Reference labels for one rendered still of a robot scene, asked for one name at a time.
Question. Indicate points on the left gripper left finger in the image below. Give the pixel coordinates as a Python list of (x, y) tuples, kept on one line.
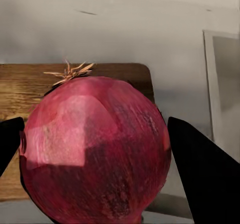
[(9, 140)]

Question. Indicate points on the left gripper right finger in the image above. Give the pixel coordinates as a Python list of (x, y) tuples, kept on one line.
[(210, 177)]

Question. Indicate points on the drop in sink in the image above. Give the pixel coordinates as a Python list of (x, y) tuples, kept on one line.
[(222, 54)]

